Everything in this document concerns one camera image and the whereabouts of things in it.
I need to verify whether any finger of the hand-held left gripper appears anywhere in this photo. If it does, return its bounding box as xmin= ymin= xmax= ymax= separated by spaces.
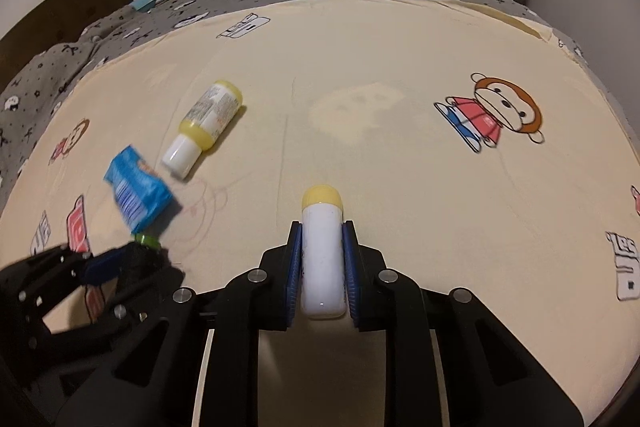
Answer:
xmin=0 ymin=245 xmax=132 ymax=338
xmin=90 ymin=241 xmax=187 ymax=333

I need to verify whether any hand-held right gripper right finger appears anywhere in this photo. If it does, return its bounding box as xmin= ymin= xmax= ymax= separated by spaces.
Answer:
xmin=342 ymin=219 xmax=586 ymax=427

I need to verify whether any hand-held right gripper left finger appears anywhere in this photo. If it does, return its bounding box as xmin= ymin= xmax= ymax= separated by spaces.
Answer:
xmin=52 ymin=221 xmax=305 ymax=427

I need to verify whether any blue packet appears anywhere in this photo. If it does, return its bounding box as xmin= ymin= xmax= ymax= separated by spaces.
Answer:
xmin=103 ymin=145 xmax=183 ymax=253

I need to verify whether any cream cartoon printed bed sheet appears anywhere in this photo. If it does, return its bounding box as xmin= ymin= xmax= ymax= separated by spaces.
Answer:
xmin=0 ymin=0 xmax=640 ymax=427

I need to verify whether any wooden bed headboard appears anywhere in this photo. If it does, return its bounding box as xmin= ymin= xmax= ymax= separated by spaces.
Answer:
xmin=0 ymin=0 xmax=136 ymax=80

